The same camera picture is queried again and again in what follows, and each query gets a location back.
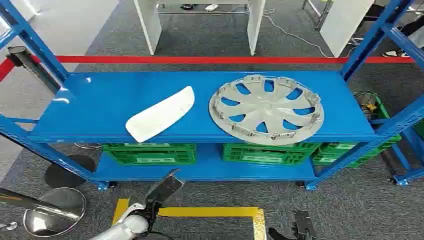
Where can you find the blue metal shelf rack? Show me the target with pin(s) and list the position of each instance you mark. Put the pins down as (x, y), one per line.
(212, 99)

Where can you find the silver wheel hubcap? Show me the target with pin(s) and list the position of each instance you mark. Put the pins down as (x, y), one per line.
(265, 111)

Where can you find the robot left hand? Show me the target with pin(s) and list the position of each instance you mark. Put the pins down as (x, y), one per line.
(164, 188)

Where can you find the black round stanchion base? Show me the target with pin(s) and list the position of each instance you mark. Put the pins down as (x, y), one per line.
(66, 172)

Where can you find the person's shoe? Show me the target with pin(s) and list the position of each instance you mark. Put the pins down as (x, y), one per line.
(394, 53)

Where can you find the green plastic crate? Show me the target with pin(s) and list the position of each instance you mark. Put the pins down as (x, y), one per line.
(334, 154)
(265, 155)
(149, 155)

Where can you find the white board panel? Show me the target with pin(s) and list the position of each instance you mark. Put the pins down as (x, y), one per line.
(344, 23)

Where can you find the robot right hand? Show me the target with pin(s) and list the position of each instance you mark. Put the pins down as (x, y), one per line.
(304, 225)

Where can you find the white curved car panel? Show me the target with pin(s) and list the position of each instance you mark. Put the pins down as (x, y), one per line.
(159, 116)

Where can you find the white desk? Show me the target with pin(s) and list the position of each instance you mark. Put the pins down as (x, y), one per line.
(150, 23)

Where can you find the black stanchion post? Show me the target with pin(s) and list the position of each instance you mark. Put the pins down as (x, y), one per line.
(33, 66)

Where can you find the red barrier belt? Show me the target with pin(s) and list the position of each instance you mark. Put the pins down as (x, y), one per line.
(198, 60)

